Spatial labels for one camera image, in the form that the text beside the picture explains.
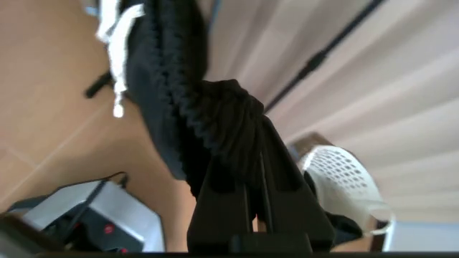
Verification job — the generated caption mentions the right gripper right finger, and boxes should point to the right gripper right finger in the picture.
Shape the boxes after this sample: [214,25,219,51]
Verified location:
[257,115,336,252]

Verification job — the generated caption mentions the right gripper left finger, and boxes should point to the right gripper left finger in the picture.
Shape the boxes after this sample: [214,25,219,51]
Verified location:
[186,160,257,252]

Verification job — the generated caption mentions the black shorts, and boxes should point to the black shorts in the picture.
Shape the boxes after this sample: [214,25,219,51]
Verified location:
[95,0,269,223]

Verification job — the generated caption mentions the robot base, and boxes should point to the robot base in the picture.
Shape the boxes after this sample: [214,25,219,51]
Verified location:
[0,171,166,254]

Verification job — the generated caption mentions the white laundry basket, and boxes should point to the white laundry basket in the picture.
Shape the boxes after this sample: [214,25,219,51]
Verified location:
[297,144,395,237]

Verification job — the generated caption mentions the black clothes rack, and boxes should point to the black clothes rack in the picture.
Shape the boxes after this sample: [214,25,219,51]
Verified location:
[84,0,387,113]

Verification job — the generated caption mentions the black garment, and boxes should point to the black garment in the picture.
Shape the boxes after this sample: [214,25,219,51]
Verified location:
[303,171,364,247]

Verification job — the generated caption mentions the beige curtain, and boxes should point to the beige curtain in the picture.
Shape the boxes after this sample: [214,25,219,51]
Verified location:
[195,0,459,223]

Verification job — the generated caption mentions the black cable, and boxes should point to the black cable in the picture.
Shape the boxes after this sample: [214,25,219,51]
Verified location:
[53,171,130,191]

